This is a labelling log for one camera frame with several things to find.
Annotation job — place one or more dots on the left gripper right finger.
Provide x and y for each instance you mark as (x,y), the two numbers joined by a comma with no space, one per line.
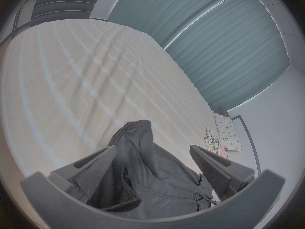
(219,175)

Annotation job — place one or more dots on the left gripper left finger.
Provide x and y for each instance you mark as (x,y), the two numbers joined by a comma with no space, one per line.
(95,173)

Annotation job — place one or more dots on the black T-shirt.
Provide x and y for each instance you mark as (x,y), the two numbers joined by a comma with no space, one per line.
(143,180)

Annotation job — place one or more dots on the bed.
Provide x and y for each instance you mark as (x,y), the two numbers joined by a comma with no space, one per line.
(71,80)

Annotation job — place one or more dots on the pink garment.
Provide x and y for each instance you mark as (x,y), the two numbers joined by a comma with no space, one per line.
(223,152)

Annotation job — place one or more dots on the white printed pyjama garment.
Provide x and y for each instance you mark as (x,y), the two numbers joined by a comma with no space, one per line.
(211,141)

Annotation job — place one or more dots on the white printed pillow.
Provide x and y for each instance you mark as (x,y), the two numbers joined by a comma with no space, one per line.
(228,132)

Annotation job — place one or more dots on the blue-green curtain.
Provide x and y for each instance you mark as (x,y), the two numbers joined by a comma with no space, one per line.
(154,8)
(233,51)

